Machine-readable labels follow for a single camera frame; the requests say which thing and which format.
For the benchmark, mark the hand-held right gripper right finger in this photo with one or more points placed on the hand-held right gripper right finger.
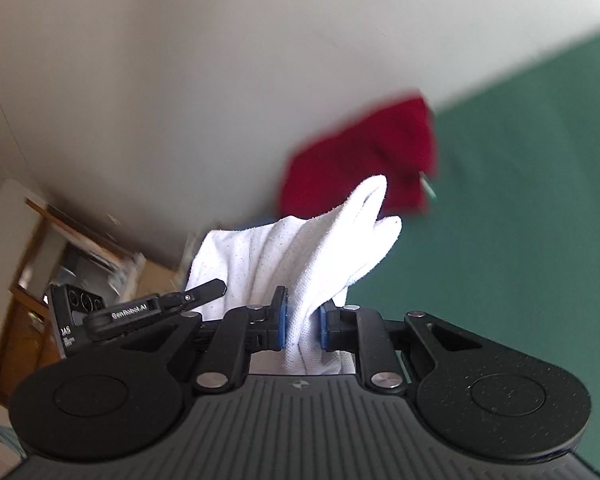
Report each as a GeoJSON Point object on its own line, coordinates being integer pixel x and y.
{"type": "Point", "coordinates": [325, 327]}

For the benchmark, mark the wooden shelf cabinet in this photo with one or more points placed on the wooden shelf cabinet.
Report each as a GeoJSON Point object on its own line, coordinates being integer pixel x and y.
{"type": "Point", "coordinates": [15, 360]}

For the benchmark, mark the green white striped garment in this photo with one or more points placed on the green white striped garment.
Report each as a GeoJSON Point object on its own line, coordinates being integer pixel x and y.
{"type": "Point", "coordinates": [427, 187]}

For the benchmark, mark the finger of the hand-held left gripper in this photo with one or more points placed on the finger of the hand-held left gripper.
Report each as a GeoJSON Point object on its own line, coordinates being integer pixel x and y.
{"type": "Point", "coordinates": [205, 290]}

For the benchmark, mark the green table cloth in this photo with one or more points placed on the green table cloth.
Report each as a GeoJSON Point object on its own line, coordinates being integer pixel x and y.
{"type": "Point", "coordinates": [505, 210]}

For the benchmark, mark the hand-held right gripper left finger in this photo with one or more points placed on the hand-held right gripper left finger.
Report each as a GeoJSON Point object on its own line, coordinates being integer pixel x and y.
{"type": "Point", "coordinates": [281, 320]}

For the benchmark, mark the red knitted sweater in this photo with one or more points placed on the red knitted sweater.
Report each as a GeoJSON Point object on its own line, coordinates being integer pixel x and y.
{"type": "Point", "coordinates": [360, 160]}

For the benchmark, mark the white shirt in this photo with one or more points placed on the white shirt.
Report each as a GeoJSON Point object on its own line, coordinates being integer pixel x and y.
{"type": "Point", "coordinates": [290, 260]}

